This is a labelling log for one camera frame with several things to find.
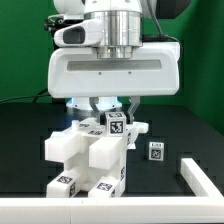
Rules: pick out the white chair back frame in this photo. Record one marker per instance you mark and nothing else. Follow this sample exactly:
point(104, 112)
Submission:
point(89, 126)

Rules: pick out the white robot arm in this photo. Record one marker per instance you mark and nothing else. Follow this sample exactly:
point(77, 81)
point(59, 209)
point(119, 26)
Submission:
point(102, 53)

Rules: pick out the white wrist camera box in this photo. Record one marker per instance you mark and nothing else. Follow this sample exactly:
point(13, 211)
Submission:
point(86, 33)

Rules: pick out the white chair seat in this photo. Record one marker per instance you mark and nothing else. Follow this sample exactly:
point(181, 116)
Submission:
point(93, 157)

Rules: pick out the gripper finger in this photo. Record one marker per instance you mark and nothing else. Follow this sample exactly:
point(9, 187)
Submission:
point(93, 101)
point(134, 104)

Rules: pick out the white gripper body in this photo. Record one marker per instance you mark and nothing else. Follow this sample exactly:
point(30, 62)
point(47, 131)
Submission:
point(78, 72)

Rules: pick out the white U-shaped fence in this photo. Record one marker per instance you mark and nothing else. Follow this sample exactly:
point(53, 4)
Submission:
point(205, 206)

